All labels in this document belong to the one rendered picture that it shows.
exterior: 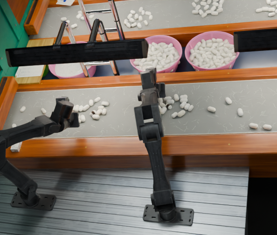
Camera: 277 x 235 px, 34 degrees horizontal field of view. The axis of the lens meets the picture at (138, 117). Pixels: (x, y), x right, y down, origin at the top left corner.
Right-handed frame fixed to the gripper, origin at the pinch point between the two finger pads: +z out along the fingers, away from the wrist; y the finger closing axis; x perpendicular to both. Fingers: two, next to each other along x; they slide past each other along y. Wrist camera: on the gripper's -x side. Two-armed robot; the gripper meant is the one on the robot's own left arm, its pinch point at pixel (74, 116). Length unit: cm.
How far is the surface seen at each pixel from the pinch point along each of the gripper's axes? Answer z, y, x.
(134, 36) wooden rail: 47, -20, -33
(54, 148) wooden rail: -7.2, 8.3, 12.7
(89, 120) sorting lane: 7.2, -4.5, 3.7
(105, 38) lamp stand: 10.7, -14.3, -33.4
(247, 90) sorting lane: 18, -76, -6
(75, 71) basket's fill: 33.9, 10.0, -17.5
